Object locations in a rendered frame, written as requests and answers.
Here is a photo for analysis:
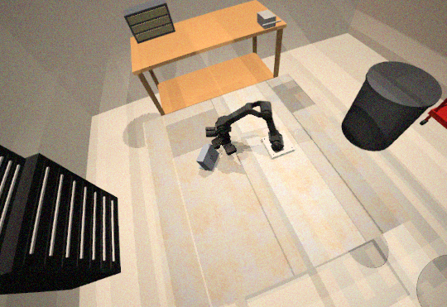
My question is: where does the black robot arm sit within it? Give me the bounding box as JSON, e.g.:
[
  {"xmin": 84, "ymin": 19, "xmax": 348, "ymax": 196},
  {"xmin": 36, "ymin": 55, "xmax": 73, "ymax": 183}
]
[{"xmin": 205, "ymin": 100, "xmax": 284, "ymax": 153}]

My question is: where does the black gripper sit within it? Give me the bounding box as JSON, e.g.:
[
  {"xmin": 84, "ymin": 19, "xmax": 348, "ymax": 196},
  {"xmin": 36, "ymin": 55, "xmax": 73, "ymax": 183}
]
[{"xmin": 217, "ymin": 134, "xmax": 237, "ymax": 156}]

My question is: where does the grey sloped panel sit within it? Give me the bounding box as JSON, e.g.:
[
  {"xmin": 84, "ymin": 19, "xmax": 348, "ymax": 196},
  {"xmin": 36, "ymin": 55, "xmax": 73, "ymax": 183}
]
[{"xmin": 196, "ymin": 144, "xmax": 219, "ymax": 171}]

